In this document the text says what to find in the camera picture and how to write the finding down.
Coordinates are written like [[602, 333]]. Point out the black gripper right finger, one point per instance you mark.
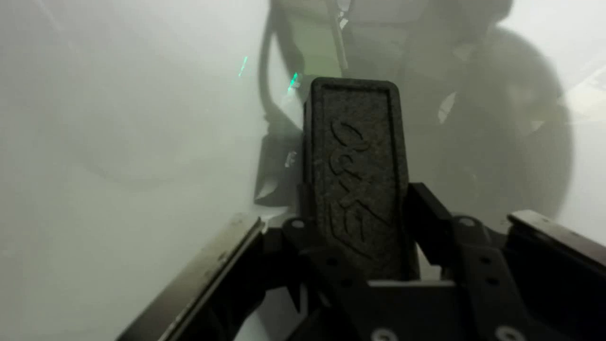
[[555, 278]]

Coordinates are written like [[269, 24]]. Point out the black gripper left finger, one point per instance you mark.
[[208, 297]]

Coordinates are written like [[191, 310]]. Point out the black Expo board duster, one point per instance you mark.
[[356, 177]]

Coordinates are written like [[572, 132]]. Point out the large white whiteboard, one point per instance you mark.
[[125, 126]]

